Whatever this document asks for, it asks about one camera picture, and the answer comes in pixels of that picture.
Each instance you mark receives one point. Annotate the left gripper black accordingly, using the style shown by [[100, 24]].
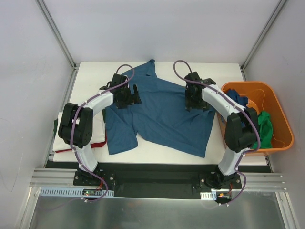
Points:
[[129, 101]]

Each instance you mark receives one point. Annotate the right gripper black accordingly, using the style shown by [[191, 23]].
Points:
[[196, 104]]

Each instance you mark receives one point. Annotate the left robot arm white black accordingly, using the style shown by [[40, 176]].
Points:
[[76, 125]]

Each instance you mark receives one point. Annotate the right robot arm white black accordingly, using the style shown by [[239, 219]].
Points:
[[241, 128]]

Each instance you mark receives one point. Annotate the dark blue t shirt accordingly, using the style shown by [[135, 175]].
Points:
[[238, 97]]

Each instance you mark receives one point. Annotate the white folded t shirt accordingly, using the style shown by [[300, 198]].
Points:
[[98, 135]]

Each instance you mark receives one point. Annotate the orange plastic basket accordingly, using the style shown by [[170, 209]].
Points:
[[263, 98]]

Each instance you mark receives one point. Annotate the dark green folded t shirt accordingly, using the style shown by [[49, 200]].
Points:
[[55, 126]]

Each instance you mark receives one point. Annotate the left aluminium frame post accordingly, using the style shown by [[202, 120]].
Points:
[[56, 32]]

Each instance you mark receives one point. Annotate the aluminium frame post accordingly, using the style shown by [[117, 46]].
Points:
[[56, 32], [264, 32]]

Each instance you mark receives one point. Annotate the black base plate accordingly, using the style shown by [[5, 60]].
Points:
[[131, 180]]

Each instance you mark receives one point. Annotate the right grey cable duct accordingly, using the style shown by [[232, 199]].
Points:
[[208, 195]]

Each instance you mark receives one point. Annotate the grey cable duct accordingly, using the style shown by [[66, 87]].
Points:
[[74, 192], [208, 195]]

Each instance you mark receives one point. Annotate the left grey cable duct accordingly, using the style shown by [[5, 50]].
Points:
[[74, 192]]

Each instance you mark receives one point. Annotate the right aluminium frame post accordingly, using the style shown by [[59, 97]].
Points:
[[264, 32]]

